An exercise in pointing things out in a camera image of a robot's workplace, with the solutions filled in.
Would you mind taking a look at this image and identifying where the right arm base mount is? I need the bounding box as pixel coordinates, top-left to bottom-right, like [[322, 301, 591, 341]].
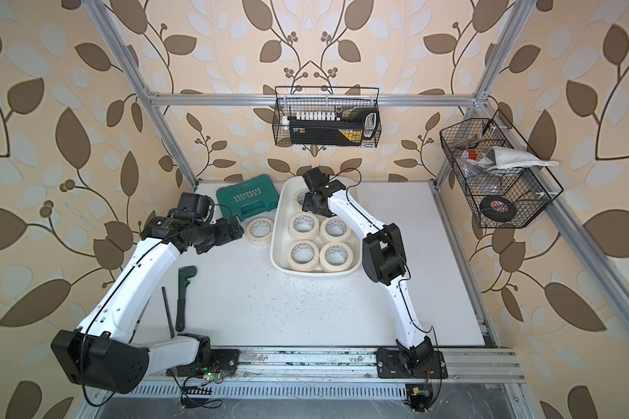
[[375, 348, 448, 380]]

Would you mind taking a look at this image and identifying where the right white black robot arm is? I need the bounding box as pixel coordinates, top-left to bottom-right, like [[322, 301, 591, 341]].
[[302, 168, 433, 351]]

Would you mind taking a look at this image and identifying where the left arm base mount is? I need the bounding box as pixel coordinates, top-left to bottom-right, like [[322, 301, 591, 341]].
[[166, 348, 240, 380]]

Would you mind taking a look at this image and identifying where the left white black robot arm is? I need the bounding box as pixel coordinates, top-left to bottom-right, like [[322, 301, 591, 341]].
[[51, 193, 244, 394]]

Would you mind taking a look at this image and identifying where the masking tape roll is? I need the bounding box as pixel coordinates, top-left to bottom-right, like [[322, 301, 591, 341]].
[[287, 240, 320, 272], [319, 242, 354, 272], [294, 190, 309, 210], [246, 218, 274, 246], [288, 212, 320, 241], [320, 216, 351, 242]]

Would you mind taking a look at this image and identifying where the green tool case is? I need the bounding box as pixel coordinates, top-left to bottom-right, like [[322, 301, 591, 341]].
[[216, 175, 280, 221]]

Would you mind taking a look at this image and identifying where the white cloth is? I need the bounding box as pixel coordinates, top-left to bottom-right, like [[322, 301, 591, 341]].
[[476, 146, 559, 170]]

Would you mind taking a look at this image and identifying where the black wire basket right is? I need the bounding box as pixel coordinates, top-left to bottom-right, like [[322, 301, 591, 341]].
[[440, 110, 564, 229]]

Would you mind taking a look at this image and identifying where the white plastic storage tray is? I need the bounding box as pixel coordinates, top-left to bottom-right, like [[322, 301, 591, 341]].
[[270, 177, 362, 279]]

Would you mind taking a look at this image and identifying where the black hex key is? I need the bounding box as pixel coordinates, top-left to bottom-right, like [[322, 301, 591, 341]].
[[161, 286, 176, 339]]

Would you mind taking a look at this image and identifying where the black wire basket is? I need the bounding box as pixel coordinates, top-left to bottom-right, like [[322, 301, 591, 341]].
[[272, 85, 382, 148], [440, 110, 564, 229]]

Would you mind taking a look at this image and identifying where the black wire basket back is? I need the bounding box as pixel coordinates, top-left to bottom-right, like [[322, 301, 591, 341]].
[[272, 85, 382, 148]]

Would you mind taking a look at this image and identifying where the black tape roll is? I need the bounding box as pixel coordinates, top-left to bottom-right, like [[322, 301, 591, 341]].
[[480, 196, 517, 223]]

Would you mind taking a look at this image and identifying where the black yellow box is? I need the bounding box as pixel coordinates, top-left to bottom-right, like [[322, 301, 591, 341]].
[[282, 106, 381, 147]]

